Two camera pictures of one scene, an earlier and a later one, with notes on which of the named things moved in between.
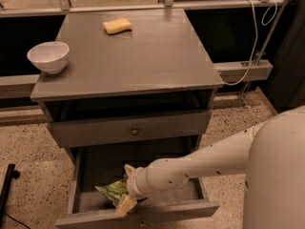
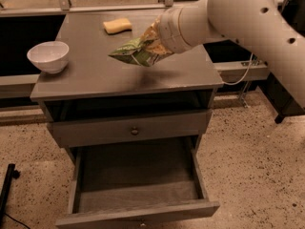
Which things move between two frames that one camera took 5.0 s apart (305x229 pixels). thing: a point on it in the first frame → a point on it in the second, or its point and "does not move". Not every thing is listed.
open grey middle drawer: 93,167 does not move
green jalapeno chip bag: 114,190 → 134,52
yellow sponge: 118,26 does not move
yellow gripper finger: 129,169 → 153,31
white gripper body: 135,182 → 169,30
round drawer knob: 134,132 does not move
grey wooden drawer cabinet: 152,88 does not move
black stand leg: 10,175 does not move
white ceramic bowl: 51,57 does not move
